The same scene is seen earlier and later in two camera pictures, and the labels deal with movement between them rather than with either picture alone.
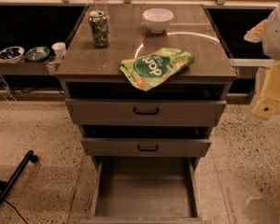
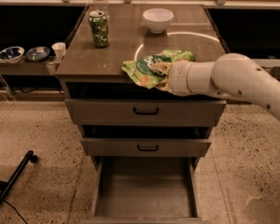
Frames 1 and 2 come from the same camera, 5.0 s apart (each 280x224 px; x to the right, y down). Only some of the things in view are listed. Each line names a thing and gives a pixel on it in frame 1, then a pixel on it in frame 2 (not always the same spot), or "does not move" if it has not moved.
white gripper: [277, 36] -> [179, 77]
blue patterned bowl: [11, 54] does not move
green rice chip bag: [150, 71] does not move
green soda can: [99, 22] does not move
